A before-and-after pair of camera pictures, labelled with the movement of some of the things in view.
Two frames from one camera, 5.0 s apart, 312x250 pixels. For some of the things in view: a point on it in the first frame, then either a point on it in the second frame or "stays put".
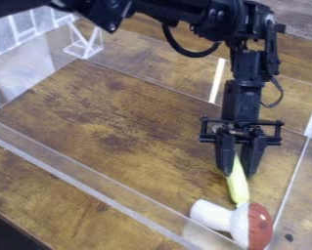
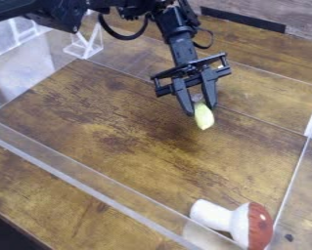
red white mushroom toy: x=248 y=223 stays put
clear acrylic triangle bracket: x=83 y=47 stays put
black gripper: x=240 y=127 → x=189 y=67
